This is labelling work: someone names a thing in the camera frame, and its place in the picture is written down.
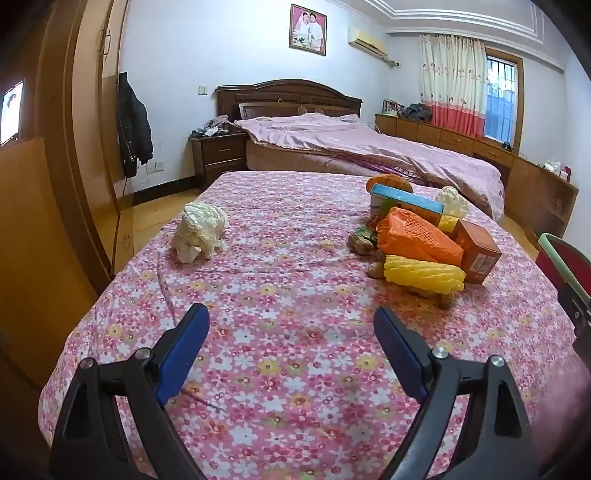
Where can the orange plastic bag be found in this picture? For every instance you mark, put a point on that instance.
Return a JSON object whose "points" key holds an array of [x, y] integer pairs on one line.
{"points": [[415, 237]]}

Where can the white wall socket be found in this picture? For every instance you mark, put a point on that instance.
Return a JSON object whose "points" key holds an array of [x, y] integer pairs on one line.
{"points": [[155, 167]]}

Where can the dark wooden nightstand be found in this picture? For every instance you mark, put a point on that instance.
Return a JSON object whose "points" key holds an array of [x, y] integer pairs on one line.
{"points": [[221, 157]]}

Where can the small yellow foam piece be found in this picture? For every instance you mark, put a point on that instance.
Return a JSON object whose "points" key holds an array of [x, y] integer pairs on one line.
{"points": [[448, 225]]}

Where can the wooden wardrobe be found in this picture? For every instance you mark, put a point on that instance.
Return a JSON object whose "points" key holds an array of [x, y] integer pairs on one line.
{"points": [[60, 138]]}

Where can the dark clothes heap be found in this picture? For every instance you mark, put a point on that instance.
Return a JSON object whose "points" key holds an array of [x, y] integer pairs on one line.
{"points": [[418, 113]]}

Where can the pink floral blanket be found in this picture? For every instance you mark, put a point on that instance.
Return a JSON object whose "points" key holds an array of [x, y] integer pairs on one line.
{"points": [[286, 277]]}

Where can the glowing screen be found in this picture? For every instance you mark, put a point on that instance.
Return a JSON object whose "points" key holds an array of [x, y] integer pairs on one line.
{"points": [[11, 113]]}

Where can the brown cardboard box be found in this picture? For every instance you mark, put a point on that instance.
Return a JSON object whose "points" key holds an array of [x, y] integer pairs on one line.
{"points": [[480, 254]]}

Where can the teal cardboard box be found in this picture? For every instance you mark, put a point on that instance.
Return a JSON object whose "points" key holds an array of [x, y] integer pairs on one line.
{"points": [[401, 201]]}

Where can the yellow foam net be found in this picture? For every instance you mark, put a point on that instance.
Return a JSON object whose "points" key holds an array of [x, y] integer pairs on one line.
{"points": [[422, 274]]}

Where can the wall air conditioner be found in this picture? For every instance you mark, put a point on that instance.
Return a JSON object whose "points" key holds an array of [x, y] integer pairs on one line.
{"points": [[367, 41]]}

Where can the window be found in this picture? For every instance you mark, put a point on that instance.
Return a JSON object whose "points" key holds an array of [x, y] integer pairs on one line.
{"points": [[501, 101]]}

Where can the colourful books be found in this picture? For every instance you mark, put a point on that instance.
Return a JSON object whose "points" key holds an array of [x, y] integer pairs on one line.
{"points": [[391, 107]]}

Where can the white and red curtain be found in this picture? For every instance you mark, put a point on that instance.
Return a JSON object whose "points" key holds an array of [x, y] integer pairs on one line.
{"points": [[452, 83]]}

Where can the black jacket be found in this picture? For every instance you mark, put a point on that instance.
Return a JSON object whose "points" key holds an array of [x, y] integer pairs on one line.
{"points": [[134, 129]]}

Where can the white paper ball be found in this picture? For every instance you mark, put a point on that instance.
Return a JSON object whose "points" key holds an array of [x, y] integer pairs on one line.
{"points": [[198, 226], [451, 201]]}

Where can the long wooden cabinet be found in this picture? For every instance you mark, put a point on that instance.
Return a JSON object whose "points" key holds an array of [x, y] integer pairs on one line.
{"points": [[526, 180]]}

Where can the small red box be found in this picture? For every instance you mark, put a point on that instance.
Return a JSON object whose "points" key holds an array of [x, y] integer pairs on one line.
{"points": [[566, 173]]}

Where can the grey clothes pile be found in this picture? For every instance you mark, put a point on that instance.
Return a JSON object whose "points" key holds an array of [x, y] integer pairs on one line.
{"points": [[214, 124]]}

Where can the green snack packet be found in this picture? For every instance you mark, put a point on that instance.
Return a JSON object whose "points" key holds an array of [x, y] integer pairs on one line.
{"points": [[369, 226]]}

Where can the dark wooden headboard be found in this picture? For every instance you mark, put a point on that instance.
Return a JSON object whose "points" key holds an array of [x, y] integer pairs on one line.
{"points": [[277, 94]]}

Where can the orange wrapper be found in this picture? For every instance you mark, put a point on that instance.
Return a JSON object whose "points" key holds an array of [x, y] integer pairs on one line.
{"points": [[385, 182]]}

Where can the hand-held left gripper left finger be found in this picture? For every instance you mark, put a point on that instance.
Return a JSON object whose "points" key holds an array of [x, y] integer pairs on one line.
{"points": [[182, 355]]}

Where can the pink quilt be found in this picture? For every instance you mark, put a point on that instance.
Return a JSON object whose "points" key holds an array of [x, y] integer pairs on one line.
{"points": [[369, 143]]}

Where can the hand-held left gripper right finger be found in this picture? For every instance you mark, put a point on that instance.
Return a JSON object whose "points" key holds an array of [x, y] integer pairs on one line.
{"points": [[399, 353]]}

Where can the framed wall photo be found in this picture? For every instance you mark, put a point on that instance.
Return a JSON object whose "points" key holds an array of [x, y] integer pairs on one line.
{"points": [[308, 30]]}

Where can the brown walnut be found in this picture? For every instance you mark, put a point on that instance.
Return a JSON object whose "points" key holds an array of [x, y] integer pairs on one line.
{"points": [[376, 270], [446, 301], [361, 243]]}

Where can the red bucket green rim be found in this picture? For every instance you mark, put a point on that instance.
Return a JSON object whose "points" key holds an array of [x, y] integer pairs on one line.
{"points": [[561, 258]]}

